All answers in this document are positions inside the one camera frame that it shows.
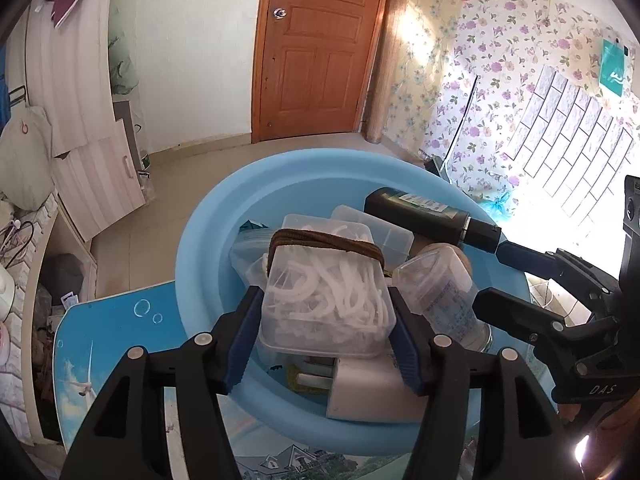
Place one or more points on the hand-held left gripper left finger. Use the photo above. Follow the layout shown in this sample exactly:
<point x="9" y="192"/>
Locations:
<point x="242" y="345"/>

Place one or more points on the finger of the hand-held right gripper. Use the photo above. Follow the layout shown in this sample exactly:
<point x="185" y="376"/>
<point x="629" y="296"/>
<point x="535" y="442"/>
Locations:
<point x="505" y="305"/>
<point x="525" y="259"/>

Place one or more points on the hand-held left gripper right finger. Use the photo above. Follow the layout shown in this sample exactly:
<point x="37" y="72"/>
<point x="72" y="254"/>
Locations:
<point x="407" y="350"/>

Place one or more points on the white rectangular box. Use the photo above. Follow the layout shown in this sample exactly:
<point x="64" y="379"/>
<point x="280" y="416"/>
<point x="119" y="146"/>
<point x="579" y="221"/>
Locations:
<point x="365" y="390"/>

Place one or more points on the clear labelled plastic bottle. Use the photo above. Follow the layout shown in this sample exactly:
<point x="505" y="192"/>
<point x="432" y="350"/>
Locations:
<point x="440" y="290"/>

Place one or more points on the clear floss pick box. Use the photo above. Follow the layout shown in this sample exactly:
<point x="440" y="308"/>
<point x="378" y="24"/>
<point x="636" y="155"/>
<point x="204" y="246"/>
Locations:
<point x="320" y="300"/>

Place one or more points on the clear blue zip bag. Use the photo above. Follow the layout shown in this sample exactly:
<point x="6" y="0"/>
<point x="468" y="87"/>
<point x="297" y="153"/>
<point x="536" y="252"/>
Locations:
<point x="245" y="255"/>

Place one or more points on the blue plastic basin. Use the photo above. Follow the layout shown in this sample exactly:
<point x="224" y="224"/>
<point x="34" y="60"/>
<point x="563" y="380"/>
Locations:
<point x="210" y="260"/>

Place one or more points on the dark green bottle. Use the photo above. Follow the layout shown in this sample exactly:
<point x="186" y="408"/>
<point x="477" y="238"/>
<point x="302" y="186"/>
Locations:
<point x="410" y="215"/>

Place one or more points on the brown hair band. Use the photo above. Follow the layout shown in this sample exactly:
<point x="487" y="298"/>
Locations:
<point x="325" y="242"/>

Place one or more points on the scenic printed desktop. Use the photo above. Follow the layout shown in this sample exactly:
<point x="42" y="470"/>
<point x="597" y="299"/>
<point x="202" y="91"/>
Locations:
<point x="125" y="335"/>

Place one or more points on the person's right hand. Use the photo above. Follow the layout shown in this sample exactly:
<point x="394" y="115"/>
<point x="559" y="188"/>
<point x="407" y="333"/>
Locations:
<point x="620" y="425"/>

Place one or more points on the blue plastic bag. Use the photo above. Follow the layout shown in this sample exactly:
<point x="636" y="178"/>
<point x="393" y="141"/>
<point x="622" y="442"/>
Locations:
<point x="500" y="205"/>

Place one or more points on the grey plastic bag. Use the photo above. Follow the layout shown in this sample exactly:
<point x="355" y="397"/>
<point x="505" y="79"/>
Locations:
<point x="62" y="280"/>

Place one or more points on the teal paper bag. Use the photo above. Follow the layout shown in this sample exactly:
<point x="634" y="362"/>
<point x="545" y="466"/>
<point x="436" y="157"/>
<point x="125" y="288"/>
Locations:
<point x="614" y="70"/>

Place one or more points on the beige canvas bag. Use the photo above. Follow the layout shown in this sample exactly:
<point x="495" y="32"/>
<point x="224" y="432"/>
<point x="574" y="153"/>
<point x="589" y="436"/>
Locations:
<point x="25" y="160"/>

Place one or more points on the wooden door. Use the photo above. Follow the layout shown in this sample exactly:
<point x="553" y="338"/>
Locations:
<point x="320" y="50"/>

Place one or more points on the green puffer jacket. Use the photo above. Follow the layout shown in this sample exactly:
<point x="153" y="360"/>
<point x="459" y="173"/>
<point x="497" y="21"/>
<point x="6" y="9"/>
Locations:
<point x="122" y="70"/>

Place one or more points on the white wardrobe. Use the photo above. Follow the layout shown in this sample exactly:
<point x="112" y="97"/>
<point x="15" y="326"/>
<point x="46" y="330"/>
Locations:
<point x="75" y="85"/>

